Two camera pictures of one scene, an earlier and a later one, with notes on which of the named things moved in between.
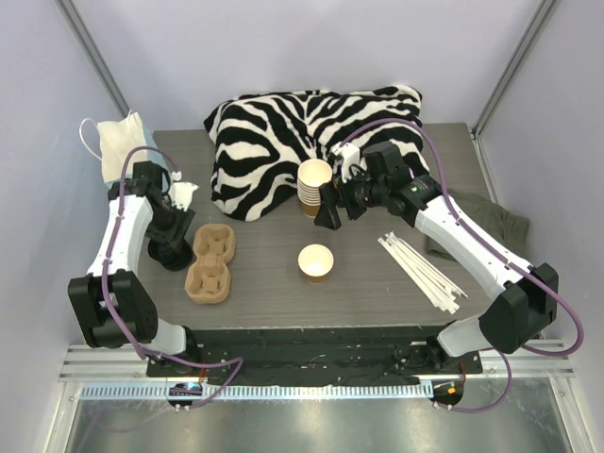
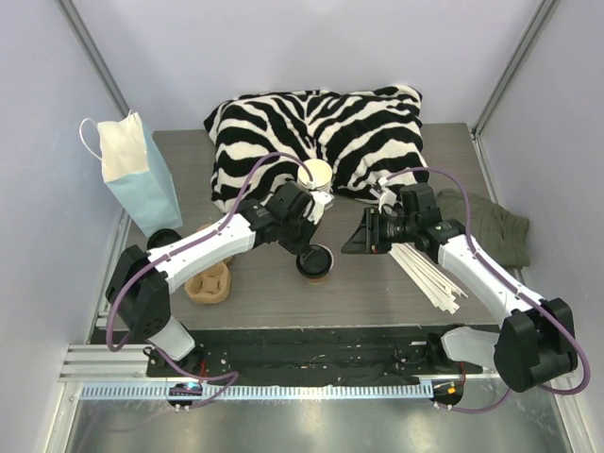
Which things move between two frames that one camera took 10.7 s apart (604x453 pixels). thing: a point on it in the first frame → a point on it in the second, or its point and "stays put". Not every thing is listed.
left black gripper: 170,234 → 308,237
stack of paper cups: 311,174 stays put
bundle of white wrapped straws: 439,290 stays put
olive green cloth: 510,230 stays put
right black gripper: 338,198 → 373,231
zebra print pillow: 259,142 stays put
